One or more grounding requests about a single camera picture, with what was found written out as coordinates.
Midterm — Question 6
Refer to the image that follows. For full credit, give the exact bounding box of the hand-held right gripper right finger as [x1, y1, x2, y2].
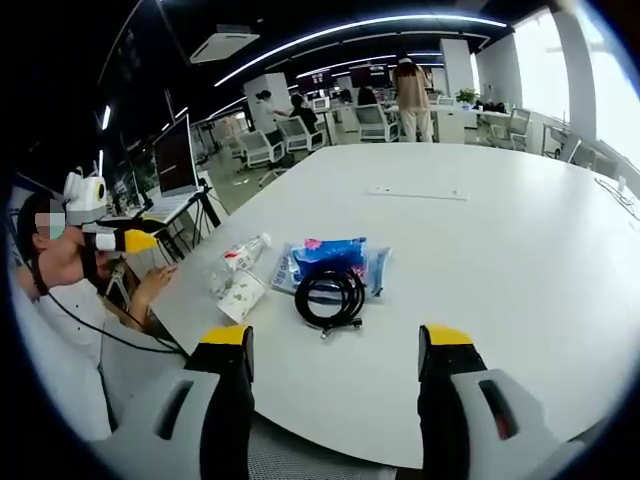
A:
[417, 323, 586, 480]

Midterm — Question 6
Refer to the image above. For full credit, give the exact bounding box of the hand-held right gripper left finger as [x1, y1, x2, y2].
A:
[92, 323, 256, 480]

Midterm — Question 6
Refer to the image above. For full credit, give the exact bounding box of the white paper cup green print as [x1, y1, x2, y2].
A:
[216, 269, 269, 324]

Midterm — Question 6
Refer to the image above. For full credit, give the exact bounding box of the clear plastic bottle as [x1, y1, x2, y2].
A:
[206, 231, 274, 297]

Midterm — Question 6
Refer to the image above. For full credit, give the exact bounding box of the pale blue plastic bag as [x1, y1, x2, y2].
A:
[268, 242, 395, 300]

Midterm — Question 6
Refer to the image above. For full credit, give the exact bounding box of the blue tissue packet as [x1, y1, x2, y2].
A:
[302, 236, 372, 282]

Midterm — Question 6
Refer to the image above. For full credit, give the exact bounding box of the person's left hand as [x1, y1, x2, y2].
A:
[32, 233, 124, 301]

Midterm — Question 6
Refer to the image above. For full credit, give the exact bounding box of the white laptop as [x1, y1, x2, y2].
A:
[139, 113, 212, 225]

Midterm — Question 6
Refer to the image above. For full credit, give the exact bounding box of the white table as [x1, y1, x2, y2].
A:
[148, 142, 640, 471]

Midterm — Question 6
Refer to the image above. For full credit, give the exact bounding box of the white office chair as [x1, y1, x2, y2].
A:
[276, 115, 327, 154]
[541, 123, 582, 162]
[506, 106, 532, 152]
[353, 103, 402, 144]
[233, 130, 287, 170]

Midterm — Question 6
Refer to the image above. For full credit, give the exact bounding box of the ceiling air conditioner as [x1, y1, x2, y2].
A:
[189, 31, 262, 66]

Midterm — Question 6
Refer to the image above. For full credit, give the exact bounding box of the white table socket panel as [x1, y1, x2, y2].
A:
[368, 184, 472, 202]

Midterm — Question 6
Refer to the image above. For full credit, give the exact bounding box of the long ceiling light strip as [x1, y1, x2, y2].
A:
[213, 13, 509, 87]

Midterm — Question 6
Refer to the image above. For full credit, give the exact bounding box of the thin black cable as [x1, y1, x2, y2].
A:
[45, 291, 192, 359]

